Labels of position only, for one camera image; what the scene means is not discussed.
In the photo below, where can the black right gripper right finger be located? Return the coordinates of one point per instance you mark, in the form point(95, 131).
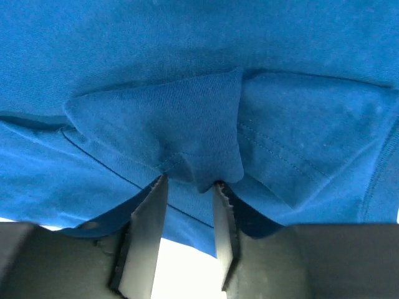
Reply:
point(262, 259)

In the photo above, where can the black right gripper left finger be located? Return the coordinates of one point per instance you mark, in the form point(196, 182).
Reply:
point(111, 256)

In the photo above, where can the navy blue t shirt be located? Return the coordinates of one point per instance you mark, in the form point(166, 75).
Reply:
point(294, 104)

